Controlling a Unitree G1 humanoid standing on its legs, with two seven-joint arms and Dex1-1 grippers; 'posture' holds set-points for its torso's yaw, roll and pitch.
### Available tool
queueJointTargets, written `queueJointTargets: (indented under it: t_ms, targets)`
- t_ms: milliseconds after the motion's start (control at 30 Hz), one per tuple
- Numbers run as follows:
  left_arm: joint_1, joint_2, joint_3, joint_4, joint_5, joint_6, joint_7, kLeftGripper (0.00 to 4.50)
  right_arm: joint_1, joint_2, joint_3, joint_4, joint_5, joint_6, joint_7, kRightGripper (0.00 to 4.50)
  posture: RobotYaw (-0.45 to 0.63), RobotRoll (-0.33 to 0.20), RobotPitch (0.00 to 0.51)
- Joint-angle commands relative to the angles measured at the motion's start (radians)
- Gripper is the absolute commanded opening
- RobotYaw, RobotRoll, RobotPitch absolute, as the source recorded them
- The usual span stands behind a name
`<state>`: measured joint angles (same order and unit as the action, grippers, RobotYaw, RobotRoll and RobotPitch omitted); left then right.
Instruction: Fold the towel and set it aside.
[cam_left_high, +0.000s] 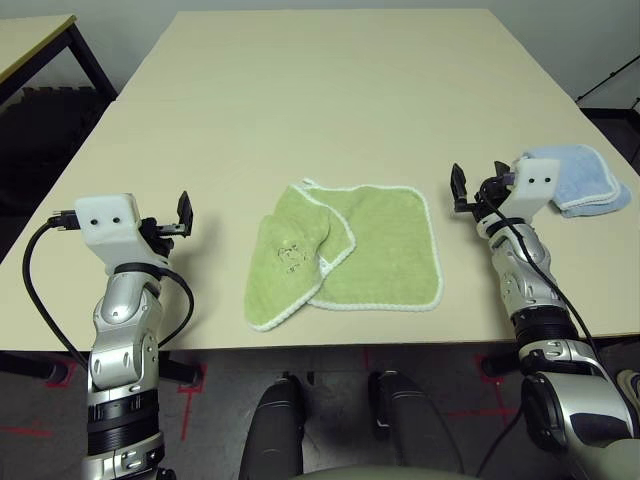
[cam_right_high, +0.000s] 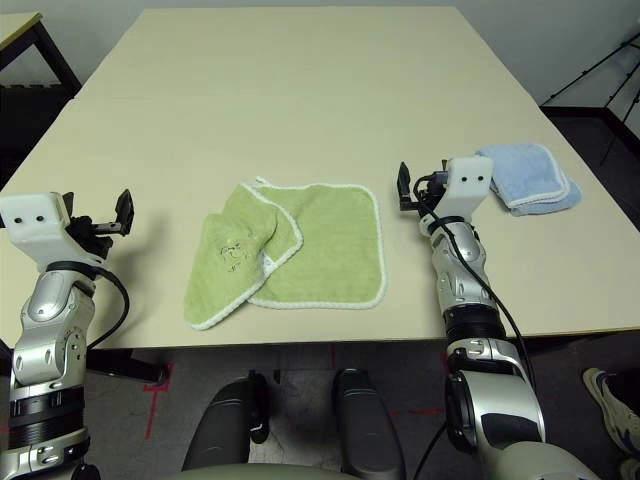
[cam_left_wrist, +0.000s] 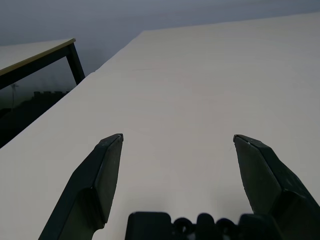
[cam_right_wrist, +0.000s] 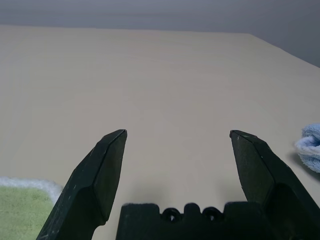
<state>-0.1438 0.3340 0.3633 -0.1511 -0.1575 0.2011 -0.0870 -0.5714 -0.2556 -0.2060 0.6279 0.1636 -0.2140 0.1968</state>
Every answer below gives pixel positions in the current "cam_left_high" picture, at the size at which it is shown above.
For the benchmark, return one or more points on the green towel with white trim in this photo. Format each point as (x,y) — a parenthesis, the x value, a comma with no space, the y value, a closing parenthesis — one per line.
(380,250)

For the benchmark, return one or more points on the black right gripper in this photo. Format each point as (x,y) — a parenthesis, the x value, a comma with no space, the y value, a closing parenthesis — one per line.
(487,200)

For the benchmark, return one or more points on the black tripod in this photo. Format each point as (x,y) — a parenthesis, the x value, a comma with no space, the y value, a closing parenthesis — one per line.
(612,77)

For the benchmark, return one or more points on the beige side table black frame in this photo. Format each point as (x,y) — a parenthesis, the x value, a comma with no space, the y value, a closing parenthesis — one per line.
(30,40)

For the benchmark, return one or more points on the black table foot bar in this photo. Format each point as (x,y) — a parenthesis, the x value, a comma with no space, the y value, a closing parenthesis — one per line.
(180,372)
(30,367)

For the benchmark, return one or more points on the dark left robot leg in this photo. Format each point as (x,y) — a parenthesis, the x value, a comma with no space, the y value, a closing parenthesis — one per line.
(272,430)

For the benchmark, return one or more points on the folded light blue towel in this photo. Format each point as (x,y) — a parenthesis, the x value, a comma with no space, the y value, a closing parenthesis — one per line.
(585,175)

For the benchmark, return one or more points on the black foam floor mat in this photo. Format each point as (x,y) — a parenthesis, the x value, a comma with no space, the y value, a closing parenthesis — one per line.
(45,140)

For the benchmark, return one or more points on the dark right robot leg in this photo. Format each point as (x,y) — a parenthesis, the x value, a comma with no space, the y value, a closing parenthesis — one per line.
(410,425)

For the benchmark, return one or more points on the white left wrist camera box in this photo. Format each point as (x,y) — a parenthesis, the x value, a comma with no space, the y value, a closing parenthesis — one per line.
(107,220)

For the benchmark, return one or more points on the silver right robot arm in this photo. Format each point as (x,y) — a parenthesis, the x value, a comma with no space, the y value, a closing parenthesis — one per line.
(525,280)

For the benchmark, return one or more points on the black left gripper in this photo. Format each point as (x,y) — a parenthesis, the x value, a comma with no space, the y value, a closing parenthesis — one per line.
(160,240)

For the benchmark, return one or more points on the black low platform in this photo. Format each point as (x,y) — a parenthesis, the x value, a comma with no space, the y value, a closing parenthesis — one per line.
(620,135)

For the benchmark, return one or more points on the dark robot leg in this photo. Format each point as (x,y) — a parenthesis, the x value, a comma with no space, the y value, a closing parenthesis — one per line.
(410,425)
(272,430)

